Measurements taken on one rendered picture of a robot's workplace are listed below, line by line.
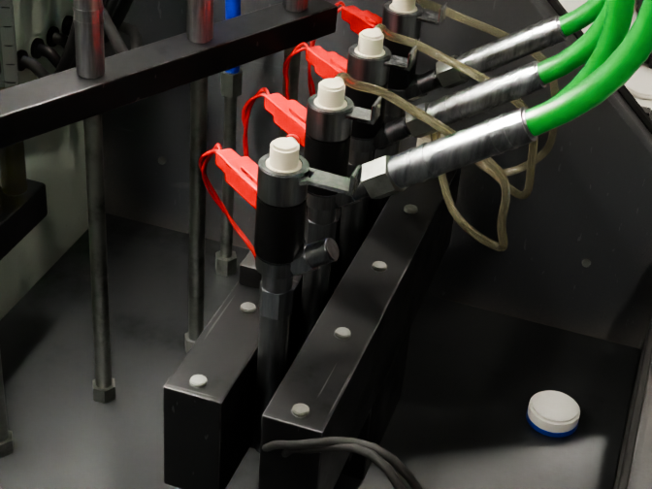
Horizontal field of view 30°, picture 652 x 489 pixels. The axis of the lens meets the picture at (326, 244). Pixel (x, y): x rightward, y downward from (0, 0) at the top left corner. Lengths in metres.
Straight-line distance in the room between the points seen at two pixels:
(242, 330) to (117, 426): 0.19
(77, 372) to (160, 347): 0.07
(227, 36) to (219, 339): 0.22
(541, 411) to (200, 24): 0.38
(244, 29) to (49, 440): 0.33
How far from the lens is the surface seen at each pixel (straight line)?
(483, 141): 0.61
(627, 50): 0.58
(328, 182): 0.66
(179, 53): 0.82
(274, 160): 0.66
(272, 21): 0.87
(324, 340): 0.76
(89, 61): 0.78
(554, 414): 0.94
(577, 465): 0.93
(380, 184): 0.64
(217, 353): 0.75
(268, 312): 0.71
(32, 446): 0.91
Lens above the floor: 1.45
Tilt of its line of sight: 34 degrees down
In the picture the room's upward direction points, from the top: 5 degrees clockwise
